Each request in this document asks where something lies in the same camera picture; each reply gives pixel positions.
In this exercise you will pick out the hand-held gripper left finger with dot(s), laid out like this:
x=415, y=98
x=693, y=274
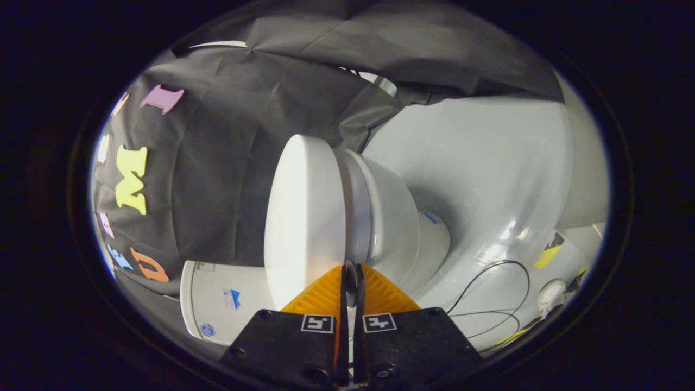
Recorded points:
x=288, y=347

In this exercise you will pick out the white toilet bowl and tank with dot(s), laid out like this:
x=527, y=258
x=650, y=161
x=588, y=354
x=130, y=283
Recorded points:
x=391, y=217

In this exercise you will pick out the white toilet lid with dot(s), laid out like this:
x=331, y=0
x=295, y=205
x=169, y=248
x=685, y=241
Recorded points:
x=304, y=217

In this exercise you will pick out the black backdrop cloth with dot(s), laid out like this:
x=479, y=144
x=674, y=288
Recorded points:
x=217, y=163

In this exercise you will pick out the white toilet tank cover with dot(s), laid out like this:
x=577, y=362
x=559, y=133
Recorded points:
x=187, y=304

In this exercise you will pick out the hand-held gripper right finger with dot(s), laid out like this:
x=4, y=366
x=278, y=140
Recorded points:
x=418, y=347

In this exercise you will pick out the white toilet seat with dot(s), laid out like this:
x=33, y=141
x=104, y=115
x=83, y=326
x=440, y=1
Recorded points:
x=355, y=206

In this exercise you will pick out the yellow tape strip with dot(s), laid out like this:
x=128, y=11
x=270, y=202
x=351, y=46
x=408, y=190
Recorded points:
x=548, y=252

